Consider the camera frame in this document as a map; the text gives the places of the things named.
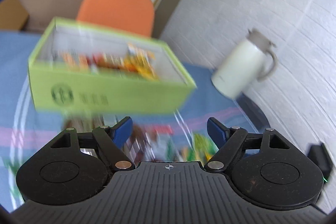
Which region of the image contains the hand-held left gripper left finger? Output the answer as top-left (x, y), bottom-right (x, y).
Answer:
top-left (34, 116), bottom-right (135, 171)

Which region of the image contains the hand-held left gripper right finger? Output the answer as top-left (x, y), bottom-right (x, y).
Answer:
top-left (205, 117), bottom-right (306, 171)

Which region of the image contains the light green cardboard box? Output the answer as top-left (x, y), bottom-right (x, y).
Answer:
top-left (28, 17), bottom-right (197, 114)

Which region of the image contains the red snack packet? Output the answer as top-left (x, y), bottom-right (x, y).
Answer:
top-left (126, 122), bottom-right (174, 161)

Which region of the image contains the cream thermos jug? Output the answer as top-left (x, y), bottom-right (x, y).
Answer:
top-left (211, 28), bottom-right (278, 99)

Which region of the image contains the orange yellow snack packet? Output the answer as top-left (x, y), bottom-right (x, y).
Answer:
top-left (123, 42), bottom-right (159, 80)

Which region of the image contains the orange chip snack packet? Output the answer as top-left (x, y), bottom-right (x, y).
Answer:
top-left (59, 52), bottom-right (90, 70)

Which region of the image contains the orange chair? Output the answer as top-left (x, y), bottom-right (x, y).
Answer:
top-left (76, 0), bottom-right (155, 38)

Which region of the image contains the blue striped tablecloth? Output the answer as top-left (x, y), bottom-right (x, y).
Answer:
top-left (0, 31), bottom-right (326, 214)

